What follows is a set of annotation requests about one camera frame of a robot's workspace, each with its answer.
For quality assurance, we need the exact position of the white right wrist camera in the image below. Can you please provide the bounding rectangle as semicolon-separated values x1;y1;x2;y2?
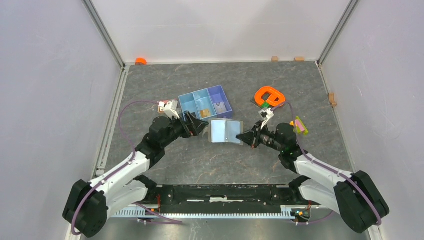
258;108;274;130

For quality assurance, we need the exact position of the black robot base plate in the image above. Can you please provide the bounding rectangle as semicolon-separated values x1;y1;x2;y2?
135;175;315;215

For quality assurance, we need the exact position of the colourful building block stack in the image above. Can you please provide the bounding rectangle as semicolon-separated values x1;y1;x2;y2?
289;116;309;136

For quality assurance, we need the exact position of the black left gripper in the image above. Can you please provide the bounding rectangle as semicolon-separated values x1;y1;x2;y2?
161;110;209;148

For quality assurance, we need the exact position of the light blue drawer box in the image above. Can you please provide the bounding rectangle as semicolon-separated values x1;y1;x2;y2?
193;88;217;120
178;92;199;117

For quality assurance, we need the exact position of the purple plastic drawer box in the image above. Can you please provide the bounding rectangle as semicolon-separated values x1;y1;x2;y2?
207;85;233;119

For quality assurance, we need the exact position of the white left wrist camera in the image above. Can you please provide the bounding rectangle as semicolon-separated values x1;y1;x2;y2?
164;102;180;119

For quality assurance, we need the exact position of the green block on black plate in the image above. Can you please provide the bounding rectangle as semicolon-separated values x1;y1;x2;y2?
251;99;270;109

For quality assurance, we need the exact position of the orange cap at wall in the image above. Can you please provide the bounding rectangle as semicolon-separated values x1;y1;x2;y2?
134;57;147;65

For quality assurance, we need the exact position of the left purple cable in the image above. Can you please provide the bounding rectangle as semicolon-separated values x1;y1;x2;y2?
71;100;183;237

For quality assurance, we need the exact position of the pink card box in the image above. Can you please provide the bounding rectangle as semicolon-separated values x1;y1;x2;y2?
157;99;178;114

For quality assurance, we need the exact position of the wooden arch piece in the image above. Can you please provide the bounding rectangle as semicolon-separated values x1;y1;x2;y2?
328;92;338;108

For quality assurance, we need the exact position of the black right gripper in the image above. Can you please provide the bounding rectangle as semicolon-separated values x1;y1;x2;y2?
236;120;284;153

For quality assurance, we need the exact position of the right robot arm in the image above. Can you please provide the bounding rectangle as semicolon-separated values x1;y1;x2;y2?
236;121;390;234

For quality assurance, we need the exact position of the orange plastic ring toy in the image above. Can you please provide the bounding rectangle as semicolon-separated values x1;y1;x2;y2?
253;86;286;107

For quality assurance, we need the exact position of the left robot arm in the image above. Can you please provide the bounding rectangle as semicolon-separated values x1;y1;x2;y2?
62;111;209;238

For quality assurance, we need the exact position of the light blue middle drawer box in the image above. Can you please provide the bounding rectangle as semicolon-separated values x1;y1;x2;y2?
193;88;217;120

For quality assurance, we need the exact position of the gold card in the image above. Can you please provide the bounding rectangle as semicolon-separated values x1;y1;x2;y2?
199;108;211;119

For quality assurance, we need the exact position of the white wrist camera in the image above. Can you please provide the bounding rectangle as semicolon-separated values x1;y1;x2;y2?
164;102;180;119
258;108;274;130

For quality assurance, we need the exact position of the light blue left drawer box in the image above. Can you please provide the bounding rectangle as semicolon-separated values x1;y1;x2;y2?
178;92;199;117

